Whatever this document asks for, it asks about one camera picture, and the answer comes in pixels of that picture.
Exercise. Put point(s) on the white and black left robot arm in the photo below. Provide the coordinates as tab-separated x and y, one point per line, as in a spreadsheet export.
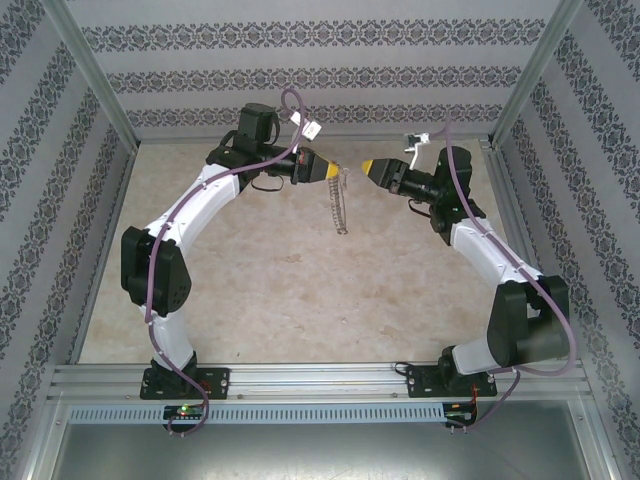
200	200

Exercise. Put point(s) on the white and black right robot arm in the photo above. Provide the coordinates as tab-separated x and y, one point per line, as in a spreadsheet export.
490	250

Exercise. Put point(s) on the grey metal panel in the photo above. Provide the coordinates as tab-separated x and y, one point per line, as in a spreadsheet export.
320	455

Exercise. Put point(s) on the aluminium back rail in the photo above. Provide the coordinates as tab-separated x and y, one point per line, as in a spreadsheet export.
360	136

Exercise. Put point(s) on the aluminium table side rail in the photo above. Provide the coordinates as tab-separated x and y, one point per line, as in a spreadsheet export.
515	225

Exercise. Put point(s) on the aluminium frame post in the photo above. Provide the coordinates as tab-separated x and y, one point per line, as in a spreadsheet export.
540	70
95	75

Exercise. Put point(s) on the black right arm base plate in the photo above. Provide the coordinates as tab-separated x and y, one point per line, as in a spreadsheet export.
422	382

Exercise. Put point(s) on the aluminium mounting rail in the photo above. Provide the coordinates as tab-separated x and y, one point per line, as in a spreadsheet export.
320	382

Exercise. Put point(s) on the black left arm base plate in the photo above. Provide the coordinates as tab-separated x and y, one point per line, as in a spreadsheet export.
215	382

